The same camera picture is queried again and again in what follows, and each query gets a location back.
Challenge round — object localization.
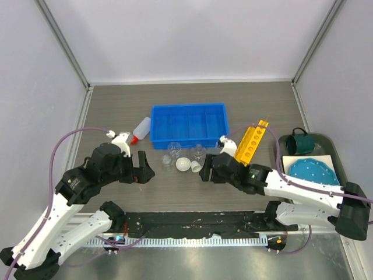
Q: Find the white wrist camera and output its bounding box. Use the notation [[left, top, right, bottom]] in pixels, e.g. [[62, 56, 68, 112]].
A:
[[106, 130, 132, 158], [219, 135, 237, 158]]

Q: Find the teal object with black cord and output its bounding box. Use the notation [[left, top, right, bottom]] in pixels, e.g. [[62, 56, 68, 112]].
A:
[[286, 127, 315, 156]]

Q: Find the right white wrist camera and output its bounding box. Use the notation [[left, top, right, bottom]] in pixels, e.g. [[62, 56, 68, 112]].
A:
[[219, 135, 237, 158]]

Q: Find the round glass flask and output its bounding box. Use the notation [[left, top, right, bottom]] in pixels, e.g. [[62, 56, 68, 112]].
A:
[[190, 144, 207, 162]]

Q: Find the clear plastic funnel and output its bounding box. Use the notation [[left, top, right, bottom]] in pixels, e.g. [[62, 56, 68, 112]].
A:
[[212, 142, 221, 155]]

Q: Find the blue round plate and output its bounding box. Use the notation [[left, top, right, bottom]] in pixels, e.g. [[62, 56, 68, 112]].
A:
[[288, 158, 340, 186]]

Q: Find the white square board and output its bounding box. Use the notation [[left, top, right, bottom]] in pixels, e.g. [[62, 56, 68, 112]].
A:
[[282, 155, 335, 174]]

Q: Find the white squeeze bottle red cap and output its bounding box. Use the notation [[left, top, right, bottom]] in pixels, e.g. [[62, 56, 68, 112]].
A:
[[131, 117, 151, 145]]

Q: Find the small glass bottle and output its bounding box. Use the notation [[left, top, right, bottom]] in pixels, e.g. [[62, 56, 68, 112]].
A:
[[161, 155, 173, 172]]

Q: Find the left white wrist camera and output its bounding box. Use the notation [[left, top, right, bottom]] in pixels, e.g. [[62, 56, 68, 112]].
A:
[[106, 130, 132, 158]]

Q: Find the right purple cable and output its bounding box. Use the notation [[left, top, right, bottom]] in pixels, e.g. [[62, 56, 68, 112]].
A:
[[226, 125, 373, 255]]

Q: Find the white evaporating dish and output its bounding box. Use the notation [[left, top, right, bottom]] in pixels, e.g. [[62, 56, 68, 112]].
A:
[[175, 157, 191, 172]]

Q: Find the blue plastic divided bin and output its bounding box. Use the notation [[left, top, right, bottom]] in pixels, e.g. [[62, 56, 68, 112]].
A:
[[150, 103, 229, 150]]

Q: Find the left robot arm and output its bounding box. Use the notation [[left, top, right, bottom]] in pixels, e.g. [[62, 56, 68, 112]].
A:
[[1, 143, 155, 279]]

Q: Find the yellow test tube rack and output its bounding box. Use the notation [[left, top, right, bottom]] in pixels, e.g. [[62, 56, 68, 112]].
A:
[[234, 120, 269, 166]]

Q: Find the dark green tray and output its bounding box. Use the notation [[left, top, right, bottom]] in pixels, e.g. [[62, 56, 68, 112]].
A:
[[279, 134, 347, 193]]

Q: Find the white slotted cable duct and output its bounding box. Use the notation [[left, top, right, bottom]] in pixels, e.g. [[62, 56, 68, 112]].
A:
[[78, 234, 268, 248]]

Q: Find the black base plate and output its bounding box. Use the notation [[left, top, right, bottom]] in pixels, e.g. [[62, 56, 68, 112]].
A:
[[106, 211, 298, 239]]

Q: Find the small white crucible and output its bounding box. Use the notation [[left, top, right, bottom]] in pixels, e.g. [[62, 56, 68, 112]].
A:
[[191, 160, 202, 173]]

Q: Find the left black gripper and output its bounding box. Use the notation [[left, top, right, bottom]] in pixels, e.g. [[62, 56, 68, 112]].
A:
[[102, 150, 155, 184]]

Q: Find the glass beaker with spout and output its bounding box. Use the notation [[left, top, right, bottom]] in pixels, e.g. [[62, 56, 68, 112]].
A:
[[168, 141, 181, 159]]

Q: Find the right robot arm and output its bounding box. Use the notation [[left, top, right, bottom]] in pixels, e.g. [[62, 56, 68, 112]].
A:
[[199, 152, 372, 241]]

